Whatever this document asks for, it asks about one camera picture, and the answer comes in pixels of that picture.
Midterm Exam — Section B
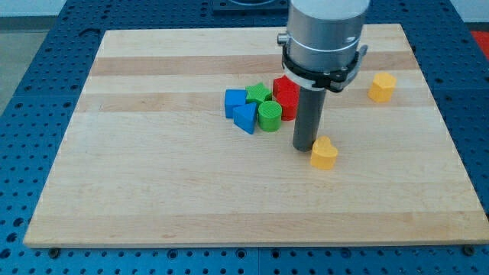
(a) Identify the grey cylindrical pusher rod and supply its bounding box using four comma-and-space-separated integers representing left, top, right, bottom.
293, 87, 326, 152

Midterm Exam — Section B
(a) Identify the red cylinder block front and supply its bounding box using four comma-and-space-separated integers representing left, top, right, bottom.
276, 92, 299, 121

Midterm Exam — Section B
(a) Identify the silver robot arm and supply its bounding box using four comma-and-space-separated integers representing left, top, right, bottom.
277, 0, 371, 152

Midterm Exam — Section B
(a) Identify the green star block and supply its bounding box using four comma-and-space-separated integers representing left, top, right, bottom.
245, 82, 272, 105

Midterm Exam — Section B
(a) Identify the blue cube block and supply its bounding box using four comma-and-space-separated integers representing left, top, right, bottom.
224, 89, 248, 118

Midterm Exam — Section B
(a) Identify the red block rear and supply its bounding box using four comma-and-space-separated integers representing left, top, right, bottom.
272, 75, 300, 97

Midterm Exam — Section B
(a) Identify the green cylinder block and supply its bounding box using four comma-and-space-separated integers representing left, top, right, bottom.
258, 101, 283, 132

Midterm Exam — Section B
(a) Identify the black mounting flange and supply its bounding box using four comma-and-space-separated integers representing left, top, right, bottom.
282, 45, 368, 93

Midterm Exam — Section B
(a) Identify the blue triangle block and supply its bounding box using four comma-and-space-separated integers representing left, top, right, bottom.
233, 102, 257, 134

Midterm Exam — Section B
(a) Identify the wooden board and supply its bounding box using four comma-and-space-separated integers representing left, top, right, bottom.
24, 24, 488, 248

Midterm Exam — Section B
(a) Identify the yellow heart block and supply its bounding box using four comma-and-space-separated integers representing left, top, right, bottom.
310, 136, 338, 170

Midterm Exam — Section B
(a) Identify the yellow hexagon block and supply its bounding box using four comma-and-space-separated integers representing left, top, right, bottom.
368, 72, 397, 102

